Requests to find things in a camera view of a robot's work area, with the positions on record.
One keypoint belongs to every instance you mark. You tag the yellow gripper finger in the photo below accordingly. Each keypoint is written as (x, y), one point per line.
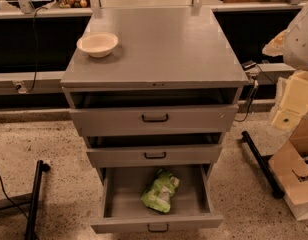
(276, 46)

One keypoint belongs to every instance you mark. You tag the green rice chip bag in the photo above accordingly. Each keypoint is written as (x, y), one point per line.
(158, 195)

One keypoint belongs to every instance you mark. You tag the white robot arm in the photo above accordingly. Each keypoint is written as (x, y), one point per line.
(292, 43)

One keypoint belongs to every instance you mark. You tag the grey drawer cabinet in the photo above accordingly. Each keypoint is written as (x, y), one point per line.
(174, 56)

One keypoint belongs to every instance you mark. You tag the grey middle drawer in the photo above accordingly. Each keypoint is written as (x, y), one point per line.
(154, 155)

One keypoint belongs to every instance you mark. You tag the grey drawer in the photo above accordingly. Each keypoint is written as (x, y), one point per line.
(153, 120)
(123, 211)
(154, 155)

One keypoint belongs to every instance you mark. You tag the grey bottom drawer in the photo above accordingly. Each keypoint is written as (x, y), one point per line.
(123, 211)

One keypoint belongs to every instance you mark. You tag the grey top drawer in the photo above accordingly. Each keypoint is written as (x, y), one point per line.
(153, 120)

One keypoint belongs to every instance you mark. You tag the black stand leg right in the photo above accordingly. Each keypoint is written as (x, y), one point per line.
(263, 164)

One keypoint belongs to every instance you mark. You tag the black stand leg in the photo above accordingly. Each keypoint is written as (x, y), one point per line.
(41, 167)
(263, 164)

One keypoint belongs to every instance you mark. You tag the cardboard box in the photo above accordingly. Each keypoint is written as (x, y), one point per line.
(291, 170)

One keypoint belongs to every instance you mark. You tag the white bowl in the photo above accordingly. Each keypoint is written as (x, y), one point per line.
(97, 44)

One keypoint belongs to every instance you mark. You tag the black stand leg left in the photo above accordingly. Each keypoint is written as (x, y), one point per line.
(41, 167)

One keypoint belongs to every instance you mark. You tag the grey floor bracket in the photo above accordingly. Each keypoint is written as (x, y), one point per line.
(15, 201)

